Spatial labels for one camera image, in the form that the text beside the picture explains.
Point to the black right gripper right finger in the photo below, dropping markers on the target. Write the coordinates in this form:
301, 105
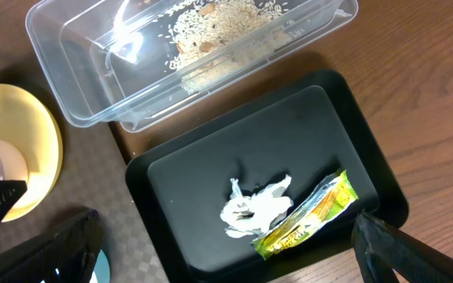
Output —
382, 251

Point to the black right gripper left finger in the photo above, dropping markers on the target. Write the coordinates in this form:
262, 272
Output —
65, 253

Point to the light blue bowl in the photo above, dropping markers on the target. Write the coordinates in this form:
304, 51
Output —
101, 272

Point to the green orange snack wrapper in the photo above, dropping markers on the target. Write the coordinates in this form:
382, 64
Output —
330, 198

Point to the white tissue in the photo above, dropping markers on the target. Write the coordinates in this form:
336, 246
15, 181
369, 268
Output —
258, 213

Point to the rice leftovers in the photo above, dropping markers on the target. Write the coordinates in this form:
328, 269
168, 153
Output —
204, 27

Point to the black waste tray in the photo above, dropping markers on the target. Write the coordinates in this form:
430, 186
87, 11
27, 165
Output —
307, 130

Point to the brown serving tray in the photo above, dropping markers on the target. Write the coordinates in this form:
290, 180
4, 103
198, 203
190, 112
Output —
92, 175

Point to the yellow plate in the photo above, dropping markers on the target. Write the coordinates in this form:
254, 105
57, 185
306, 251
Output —
28, 125

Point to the clear plastic container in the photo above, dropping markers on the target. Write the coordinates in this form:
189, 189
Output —
106, 61

